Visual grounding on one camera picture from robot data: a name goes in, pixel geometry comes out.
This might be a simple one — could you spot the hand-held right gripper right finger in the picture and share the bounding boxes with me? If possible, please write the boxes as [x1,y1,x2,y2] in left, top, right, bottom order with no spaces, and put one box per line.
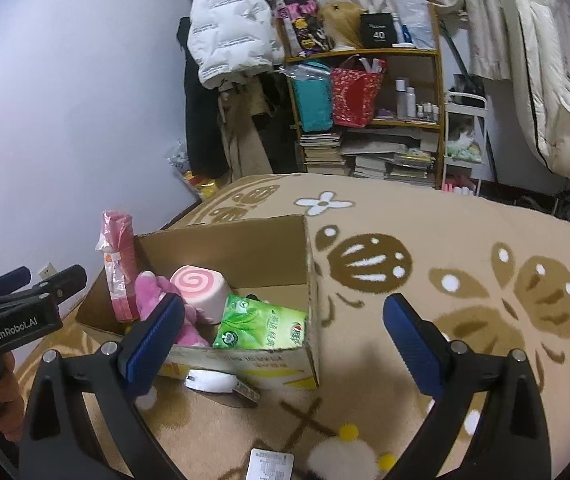
[383,293,550,480]

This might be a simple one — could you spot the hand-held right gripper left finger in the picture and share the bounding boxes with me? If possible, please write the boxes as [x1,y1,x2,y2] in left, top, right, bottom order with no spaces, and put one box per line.
[17,292,186,480]

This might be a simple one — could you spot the pink plush bear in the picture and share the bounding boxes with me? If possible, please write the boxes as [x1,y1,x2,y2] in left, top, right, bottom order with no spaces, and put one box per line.
[135,270,210,348]

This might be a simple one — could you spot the pink plastic packet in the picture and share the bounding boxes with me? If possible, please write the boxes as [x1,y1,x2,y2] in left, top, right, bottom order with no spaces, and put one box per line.
[96,210,140,323]

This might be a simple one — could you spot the pink swirl roll plush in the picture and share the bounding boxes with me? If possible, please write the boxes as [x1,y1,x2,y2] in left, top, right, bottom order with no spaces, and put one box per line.
[169,265,232,326]

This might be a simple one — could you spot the white-haired plush doll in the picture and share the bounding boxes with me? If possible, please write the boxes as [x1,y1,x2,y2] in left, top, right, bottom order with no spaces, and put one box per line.
[185,369,260,406]

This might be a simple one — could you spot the green tissue pack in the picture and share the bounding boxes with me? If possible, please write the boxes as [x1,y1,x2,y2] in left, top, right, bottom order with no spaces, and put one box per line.
[212,293,309,351]

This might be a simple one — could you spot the cardboard box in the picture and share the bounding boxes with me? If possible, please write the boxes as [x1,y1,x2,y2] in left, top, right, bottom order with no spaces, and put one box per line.
[75,214,322,391]

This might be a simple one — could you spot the white yellow chick plush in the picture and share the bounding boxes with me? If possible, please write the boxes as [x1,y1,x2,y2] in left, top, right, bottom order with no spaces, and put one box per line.
[307,424,398,480]

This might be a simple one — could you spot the beige butterfly print blanket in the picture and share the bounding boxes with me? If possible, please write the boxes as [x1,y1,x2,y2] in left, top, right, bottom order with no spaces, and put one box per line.
[15,172,570,480]

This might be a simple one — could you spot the red yellow packet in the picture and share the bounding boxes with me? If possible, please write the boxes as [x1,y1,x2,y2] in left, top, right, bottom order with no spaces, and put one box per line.
[182,170,230,203]

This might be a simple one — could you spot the patterned plastic bag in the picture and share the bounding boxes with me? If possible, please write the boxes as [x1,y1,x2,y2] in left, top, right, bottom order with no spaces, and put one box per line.
[167,142,190,173]

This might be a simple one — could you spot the white paper label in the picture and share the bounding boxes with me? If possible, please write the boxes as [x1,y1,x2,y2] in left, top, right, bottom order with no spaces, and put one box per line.
[246,448,296,480]

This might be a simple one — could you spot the stack of books and papers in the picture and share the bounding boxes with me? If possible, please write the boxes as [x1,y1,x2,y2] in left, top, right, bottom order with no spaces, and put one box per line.
[340,127,438,188]

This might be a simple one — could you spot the pale green packets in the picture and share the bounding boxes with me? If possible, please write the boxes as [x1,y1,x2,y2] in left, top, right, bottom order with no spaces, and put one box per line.
[445,142,483,163]

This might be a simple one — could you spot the black hanging coat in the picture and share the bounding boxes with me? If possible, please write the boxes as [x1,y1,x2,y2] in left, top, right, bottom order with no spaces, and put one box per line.
[177,17,226,178]

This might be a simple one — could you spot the beige hanging coat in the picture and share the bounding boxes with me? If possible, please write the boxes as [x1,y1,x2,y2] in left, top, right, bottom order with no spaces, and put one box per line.
[217,72,273,181]

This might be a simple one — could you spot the dark hanging garment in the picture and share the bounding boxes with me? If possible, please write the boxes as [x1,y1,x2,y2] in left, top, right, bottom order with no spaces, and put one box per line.
[252,65,300,173]

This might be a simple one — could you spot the wooden shelf rack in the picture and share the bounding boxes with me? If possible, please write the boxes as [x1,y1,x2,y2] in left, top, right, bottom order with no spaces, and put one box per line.
[277,2,446,190]

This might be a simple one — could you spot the red patterned gift bag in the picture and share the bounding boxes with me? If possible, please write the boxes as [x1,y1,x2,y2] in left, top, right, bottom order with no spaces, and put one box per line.
[330,56,386,128]

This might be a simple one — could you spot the white metal cart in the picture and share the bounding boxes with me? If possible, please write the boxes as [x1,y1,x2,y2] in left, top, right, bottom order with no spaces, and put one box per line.
[440,91,490,198]

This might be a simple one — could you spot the teal shopping bag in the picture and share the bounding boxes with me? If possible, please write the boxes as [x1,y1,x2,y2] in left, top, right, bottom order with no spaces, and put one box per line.
[290,61,334,132]

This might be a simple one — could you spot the white folded duvet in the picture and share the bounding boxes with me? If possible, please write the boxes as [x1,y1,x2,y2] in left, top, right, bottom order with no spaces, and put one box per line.
[500,0,570,188]

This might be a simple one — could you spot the white puffer jacket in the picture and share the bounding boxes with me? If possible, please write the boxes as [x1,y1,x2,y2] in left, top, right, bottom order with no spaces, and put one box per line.
[188,0,273,91]

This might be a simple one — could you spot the black gift box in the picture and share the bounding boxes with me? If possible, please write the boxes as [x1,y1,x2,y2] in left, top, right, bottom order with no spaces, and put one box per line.
[360,11,396,49]

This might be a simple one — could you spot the beige curtain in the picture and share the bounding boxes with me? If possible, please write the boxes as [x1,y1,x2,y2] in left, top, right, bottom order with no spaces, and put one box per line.
[252,0,516,81]

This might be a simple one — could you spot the blonde wig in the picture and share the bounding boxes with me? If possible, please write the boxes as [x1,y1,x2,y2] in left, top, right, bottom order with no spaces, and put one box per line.
[319,0,366,51]

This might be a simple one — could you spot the white plastic bag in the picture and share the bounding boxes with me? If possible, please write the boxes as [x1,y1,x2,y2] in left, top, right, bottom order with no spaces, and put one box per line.
[391,0,436,50]

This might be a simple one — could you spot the pink black patterned bag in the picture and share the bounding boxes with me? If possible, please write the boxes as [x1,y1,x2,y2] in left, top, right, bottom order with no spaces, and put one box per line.
[276,0,336,58]

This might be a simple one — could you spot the black dustpan with handle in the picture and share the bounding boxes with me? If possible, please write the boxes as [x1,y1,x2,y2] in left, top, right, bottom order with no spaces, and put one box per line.
[440,20,486,96]

